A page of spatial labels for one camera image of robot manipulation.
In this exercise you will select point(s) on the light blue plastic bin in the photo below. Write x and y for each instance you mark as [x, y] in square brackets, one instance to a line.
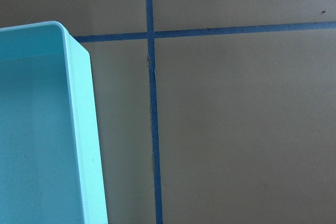
[51, 169]

